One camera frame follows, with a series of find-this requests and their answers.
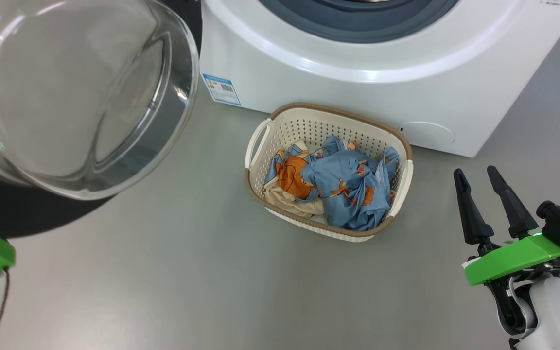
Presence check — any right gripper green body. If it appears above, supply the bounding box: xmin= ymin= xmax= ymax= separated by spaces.
xmin=464 ymin=233 xmax=560 ymax=337

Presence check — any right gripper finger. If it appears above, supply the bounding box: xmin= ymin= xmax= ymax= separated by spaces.
xmin=454 ymin=169 xmax=495 ymax=245
xmin=487 ymin=166 xmax=539 ymax=239

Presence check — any blue bear-print garment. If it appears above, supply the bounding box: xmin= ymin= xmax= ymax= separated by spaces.
xmin=304 ymin=136 xmax=400 ymax=231

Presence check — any black-rimmed glass washer door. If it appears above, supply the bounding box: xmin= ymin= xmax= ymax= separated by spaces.
xmin=0 ymin=0 xmax=203 ymax=239

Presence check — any blue orange cream garment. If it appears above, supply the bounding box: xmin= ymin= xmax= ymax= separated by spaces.
xmin=263 ymin=141 xmax=327 ymax=218

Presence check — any white front-load washing machine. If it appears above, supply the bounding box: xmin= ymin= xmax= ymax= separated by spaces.
xmin=200 ymin=0 xmax=560 ymax=158

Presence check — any round white filter cover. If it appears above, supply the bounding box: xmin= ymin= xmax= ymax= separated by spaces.
xmin=401 ymin=122 xmax=455 ymax=145

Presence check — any cream perforated laundry basket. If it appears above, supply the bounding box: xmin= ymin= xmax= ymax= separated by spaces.
xmin=245 ymin=102 xmax=414 ymax=243

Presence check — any blue energy label sticker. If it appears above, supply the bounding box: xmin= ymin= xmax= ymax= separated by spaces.
xmin=202 ymin=73 xmax=242 ymax=106

